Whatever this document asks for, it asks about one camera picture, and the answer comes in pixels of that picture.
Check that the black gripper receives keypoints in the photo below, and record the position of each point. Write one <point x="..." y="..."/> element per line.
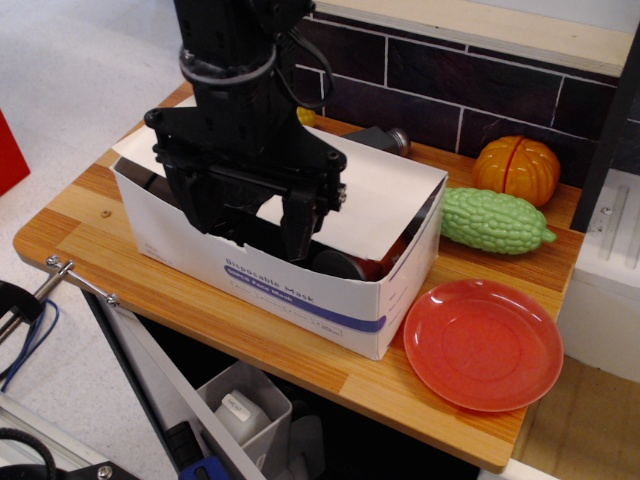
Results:
<point x="238" y="147"/>

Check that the white disposable mask box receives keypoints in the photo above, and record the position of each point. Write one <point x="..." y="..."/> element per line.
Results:
<point x="391" y="217"/>

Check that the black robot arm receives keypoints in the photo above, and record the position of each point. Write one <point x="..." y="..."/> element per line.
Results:
<point x="241" y="42"/>

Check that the red can in box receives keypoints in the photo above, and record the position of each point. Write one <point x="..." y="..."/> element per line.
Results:
<point x="342" y="265"/>

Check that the yellow toy corn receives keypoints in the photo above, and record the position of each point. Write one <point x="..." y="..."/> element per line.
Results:
<point x="307" y="117"/>

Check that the white bottle in bin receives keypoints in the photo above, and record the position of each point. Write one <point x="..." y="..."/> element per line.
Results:
<point x="241" y="417"/>

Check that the green toy bitter gourd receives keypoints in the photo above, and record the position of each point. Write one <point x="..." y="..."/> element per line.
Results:
<point x="493" y="222"/>

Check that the grey plastic bin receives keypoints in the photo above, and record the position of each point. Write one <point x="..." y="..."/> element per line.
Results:
<point x="269" y="449"/>

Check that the red object at left edge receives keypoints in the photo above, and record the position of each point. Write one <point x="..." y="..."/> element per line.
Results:
<point x="13" y="167"/>

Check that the red plastic plate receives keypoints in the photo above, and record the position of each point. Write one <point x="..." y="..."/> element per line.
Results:
<point x="483" y="345"/>

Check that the orange toy pumpkin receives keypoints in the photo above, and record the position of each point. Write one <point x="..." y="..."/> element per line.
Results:
<point x="518" y="166"/>

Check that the metal table clamp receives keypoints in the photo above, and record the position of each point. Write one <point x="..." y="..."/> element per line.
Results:
<point x="20" y="306"/>

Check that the white cabinet at right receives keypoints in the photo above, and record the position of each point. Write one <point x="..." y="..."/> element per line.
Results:
<point x="599" y="319"/>

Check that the black vertical post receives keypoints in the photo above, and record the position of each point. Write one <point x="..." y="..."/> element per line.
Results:
<point x="611" y="135"/>

